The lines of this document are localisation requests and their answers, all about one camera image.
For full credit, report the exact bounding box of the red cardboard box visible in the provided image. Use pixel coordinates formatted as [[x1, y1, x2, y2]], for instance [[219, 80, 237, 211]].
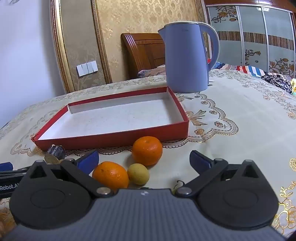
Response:
[[31, 86, 189, 151]]

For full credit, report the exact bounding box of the dark sugarcane piece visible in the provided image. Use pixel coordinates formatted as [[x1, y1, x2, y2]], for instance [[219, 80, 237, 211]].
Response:
[[47, 145, 66, 158]]

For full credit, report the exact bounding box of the yellowish longan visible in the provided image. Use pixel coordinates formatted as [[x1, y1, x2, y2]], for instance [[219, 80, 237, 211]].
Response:
[[127, 163, 149, 185]]

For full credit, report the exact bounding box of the dark floral cloth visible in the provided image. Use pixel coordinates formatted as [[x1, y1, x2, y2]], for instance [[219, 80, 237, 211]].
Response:
[[261, 72, 293, 93]]

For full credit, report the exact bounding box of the wooden headboard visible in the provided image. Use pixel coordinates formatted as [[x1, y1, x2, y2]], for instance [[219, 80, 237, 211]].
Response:
[[121, 33, 166, 78]]

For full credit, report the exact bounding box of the mandarin orange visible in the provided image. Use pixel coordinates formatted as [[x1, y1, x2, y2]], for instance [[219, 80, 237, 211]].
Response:
[[132, 136, 163, 166], [92, 161, 129, 189]]

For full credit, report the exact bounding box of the blue electric kettle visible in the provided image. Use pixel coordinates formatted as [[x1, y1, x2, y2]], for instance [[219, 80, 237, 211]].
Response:
[[158, 21, 220, 93]]

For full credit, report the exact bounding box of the gilded wall panel frame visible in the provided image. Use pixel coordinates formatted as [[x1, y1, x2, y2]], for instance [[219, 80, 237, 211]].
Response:
[[50, 0, 114, 93]]

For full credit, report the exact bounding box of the white wall switch panel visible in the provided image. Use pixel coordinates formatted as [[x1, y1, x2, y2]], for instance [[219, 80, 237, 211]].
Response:
[[76, 61, 98, 77]]

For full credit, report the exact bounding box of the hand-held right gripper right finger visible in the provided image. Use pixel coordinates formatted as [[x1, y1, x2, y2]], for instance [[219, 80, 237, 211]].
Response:
[[171, 150, 263, 198]]

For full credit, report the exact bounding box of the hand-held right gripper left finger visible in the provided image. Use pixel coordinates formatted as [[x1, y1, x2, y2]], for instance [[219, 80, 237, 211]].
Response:
[[24, 149, 114, 198]]

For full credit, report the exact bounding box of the floral sliding door wardrobe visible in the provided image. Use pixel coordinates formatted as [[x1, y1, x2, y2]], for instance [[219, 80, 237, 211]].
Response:
[[203, 0, 296, 78]]

